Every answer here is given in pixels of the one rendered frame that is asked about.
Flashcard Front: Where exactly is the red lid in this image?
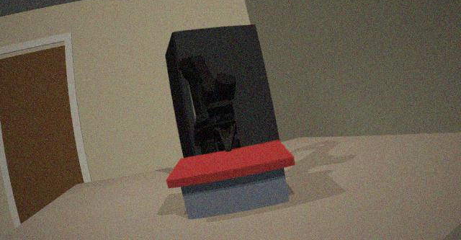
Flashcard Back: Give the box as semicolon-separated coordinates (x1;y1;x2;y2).
166;140;295;188

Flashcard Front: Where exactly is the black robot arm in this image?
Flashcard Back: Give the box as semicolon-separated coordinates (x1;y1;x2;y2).
179;55;236;155

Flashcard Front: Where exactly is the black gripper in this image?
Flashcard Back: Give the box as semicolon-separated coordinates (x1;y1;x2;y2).
207;100;241;151

